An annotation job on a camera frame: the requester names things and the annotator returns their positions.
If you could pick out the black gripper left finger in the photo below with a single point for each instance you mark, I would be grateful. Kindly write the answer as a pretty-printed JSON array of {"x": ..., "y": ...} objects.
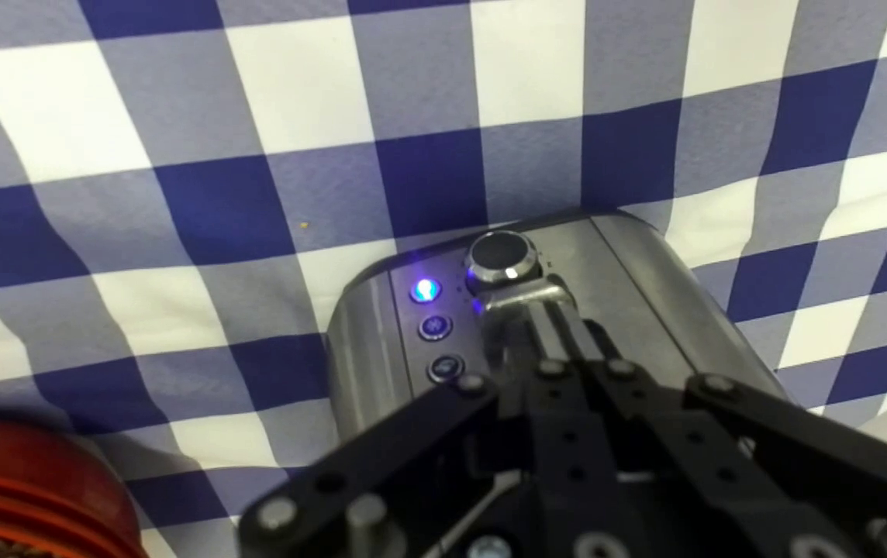
[{"x": 484, "y": 466}]

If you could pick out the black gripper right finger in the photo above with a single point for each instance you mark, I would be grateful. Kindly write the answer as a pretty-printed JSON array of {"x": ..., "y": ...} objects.
[{"x": 763, "y": 475}]

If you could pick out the stainless steel toaster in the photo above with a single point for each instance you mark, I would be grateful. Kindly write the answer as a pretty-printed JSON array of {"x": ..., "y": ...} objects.
[{"x": 434, "y": 313}]

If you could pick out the blue white checkered tablecloth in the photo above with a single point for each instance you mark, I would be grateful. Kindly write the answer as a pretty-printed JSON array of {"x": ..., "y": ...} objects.
[{"x": 189, "y": 182}]

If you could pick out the red round container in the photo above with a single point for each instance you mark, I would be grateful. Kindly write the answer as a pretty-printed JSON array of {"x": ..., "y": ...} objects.
[{"x": 60, "y": 499}]

